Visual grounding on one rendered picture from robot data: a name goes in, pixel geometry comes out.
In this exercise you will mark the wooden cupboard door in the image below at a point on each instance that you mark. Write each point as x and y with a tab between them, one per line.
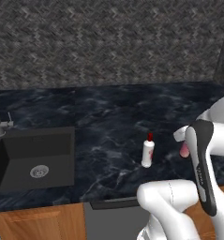
197	222

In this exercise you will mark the black sink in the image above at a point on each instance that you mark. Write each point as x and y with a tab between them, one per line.
38	156

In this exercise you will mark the white bottle with red cap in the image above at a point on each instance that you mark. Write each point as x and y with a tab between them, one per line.
147	153

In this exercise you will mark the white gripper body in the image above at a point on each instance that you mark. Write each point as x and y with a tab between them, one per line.
180	133

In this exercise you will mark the pink drink container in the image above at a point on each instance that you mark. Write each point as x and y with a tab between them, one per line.
184	150

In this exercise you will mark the wooden drawer front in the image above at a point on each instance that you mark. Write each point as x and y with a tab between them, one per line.
38	226

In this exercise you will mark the grey dishwasher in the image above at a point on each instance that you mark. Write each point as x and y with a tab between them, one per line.
116	223

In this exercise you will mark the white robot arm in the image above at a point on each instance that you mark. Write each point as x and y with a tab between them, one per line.
166	200

